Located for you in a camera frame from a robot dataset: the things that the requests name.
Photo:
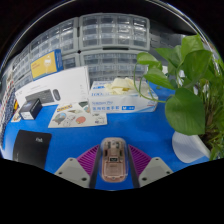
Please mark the white cartoon sticker sheet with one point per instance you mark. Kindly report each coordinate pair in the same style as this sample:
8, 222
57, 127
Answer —
16, 116
78, 116

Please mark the green leafy pothos plant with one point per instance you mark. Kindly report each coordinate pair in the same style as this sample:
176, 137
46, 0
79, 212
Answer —
185, 111

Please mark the red and white dotted fabric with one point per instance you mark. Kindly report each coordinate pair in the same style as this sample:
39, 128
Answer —
10, 88

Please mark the black mouse pad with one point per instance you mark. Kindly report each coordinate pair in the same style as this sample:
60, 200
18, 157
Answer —
31, 148

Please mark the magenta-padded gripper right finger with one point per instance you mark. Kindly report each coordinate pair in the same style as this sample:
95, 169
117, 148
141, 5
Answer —
155, 168

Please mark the navy dotted fabric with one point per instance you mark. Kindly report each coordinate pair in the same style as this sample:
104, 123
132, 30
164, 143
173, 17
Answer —
7, 123

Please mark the white plant pot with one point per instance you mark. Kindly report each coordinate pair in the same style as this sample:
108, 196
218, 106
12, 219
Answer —
188, 148

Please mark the white keyboard and mouse box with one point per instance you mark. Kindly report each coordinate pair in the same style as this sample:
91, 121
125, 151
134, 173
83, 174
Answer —
70, 81

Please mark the white and blue glove box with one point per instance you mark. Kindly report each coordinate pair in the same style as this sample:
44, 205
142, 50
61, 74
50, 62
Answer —
113, 101

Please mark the yellow and blue box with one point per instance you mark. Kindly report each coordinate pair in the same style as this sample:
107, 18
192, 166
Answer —
46, 65

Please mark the transparent pink computer mouse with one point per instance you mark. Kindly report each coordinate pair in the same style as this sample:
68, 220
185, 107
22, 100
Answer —
113, 163

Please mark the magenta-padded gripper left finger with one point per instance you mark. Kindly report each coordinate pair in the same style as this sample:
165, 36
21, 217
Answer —
71, 168

